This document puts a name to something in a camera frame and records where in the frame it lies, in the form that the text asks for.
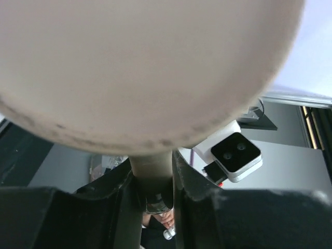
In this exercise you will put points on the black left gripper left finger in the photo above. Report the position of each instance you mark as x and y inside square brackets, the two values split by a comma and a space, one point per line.
[103, 214]

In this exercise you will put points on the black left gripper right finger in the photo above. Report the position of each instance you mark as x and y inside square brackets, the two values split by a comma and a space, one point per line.
[207, 216]

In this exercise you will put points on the beige speckled ceramic mug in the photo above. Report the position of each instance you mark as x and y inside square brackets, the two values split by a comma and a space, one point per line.
[139, 78]

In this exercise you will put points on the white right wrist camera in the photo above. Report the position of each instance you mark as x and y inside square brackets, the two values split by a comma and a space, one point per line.
[228, 155]

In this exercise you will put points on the grey overhead camera mount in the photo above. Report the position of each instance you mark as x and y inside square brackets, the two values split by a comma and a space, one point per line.
[256, 119]

